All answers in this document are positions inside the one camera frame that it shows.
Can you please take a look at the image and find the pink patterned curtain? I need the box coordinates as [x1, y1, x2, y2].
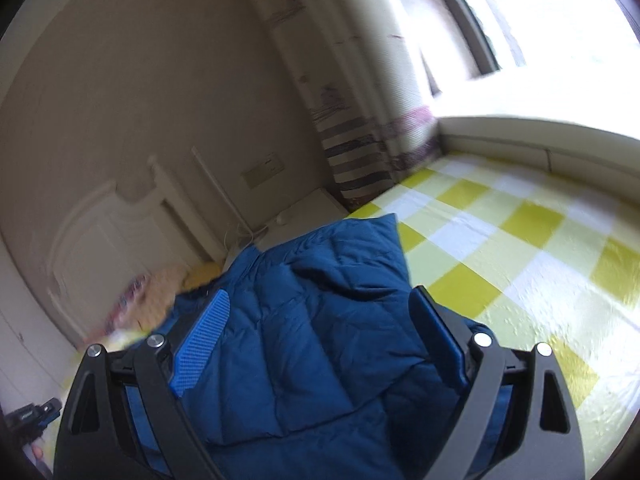
[335, 0, 443, 171]

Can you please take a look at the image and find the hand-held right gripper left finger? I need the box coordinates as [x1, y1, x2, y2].
[52, 289, 231, 480]

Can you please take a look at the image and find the grey striped curtain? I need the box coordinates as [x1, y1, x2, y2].
[235, 0, 396, 206]

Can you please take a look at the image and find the window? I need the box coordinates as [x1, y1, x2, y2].
[435, 0, 640, 76]

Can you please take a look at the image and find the white nightstand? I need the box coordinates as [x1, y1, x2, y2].
[265, 187, 348, 251]

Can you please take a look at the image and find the white cabinet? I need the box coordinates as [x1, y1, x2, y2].
[0, 240, 76, 411]

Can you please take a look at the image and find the white wooden headboard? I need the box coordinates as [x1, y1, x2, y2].
[47, 157, 226, 346]

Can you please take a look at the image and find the colourful patterned cloth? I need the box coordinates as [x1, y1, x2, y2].
[107, 272, 151, 336]

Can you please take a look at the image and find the bed with yellow checked sheet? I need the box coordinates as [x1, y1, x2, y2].
[345, 152, 640, 480]

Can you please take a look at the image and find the peach fluffy cushion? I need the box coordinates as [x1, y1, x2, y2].
[145, 265, 191, 331]

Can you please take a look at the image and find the yellow pillow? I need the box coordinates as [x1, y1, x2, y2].
[182, 260, 223, 291]

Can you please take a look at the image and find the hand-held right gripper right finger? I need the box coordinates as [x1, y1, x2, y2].
[409, 286, 586, 480]

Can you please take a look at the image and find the blue down jacket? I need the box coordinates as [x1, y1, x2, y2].
[125, 213, 511, 480]

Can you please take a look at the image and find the beige wall socket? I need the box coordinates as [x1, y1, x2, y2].
[241, 155, 286, 185]

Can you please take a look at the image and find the white window sill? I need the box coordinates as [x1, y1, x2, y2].
[437, 75, 640, 186]

